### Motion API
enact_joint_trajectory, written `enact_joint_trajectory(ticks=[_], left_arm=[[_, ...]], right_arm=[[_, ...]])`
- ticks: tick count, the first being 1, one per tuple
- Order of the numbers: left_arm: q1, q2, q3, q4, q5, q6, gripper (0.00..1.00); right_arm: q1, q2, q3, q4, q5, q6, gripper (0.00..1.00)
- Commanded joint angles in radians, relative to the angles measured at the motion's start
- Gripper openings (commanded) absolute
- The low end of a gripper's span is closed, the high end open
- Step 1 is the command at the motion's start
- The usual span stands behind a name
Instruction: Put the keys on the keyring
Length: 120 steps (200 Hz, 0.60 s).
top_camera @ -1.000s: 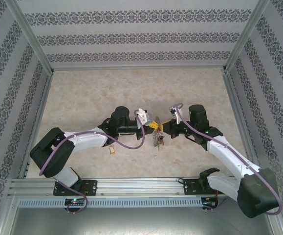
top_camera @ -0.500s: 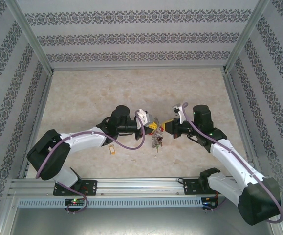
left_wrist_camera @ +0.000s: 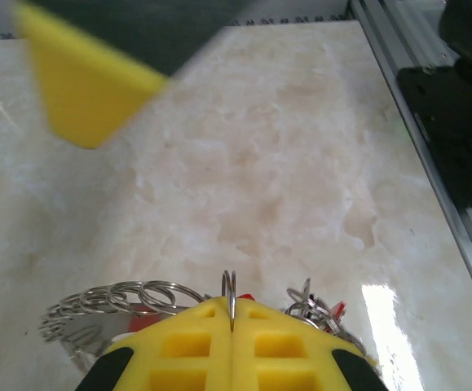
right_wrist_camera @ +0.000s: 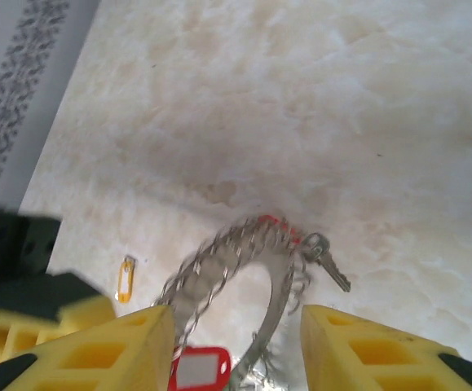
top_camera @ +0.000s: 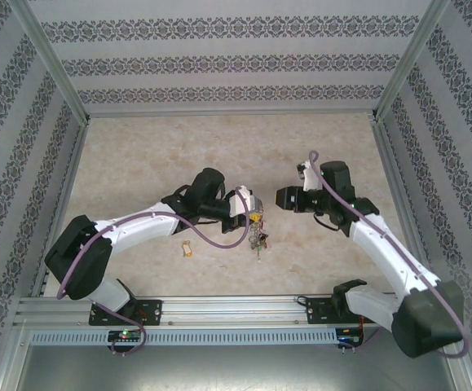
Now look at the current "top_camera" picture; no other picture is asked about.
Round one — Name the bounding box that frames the large silver serrated keyring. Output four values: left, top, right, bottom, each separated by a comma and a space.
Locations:
246, 203, 270, 260

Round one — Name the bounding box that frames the small circuit board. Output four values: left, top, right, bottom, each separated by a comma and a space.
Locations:
108, 328, 143, 343
336, 325, 366, 348

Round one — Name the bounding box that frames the grey metal sheet panel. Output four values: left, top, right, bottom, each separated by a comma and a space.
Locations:
0, 344, 472, 391

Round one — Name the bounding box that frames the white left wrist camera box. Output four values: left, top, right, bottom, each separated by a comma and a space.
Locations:
227, 185, 263, 217

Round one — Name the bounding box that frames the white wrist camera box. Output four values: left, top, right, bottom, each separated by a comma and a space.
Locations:
295, 160, 323, 193
227, 185, 263, 217

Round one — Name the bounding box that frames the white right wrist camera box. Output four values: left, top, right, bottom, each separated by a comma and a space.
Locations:
295, 160, 323, 193

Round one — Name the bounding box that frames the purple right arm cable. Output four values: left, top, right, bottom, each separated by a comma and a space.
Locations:
307, 150, 471, 359

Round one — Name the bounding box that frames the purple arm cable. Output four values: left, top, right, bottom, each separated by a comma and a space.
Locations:
307, 150, 471, 359
55, 190, 253, 358

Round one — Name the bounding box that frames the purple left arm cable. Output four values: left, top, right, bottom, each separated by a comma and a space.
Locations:
55, 190, 253, 358

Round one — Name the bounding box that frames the aluminium side rail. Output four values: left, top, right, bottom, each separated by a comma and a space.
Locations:
29, 120, 92, 298
369, 116, 439, 294

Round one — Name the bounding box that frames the aluminium frame crossbar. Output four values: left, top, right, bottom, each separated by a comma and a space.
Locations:
85, 108, 379, 120

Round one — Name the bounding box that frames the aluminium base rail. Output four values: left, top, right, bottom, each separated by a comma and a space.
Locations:
14, 295, 453, 327

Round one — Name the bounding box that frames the grey slotted cable duct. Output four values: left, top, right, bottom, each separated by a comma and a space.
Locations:
29, 327, 339, 346

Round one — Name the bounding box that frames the aluminium frame post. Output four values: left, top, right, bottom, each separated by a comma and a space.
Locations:
7, 0, 90, 124
373, 0, 452, 122

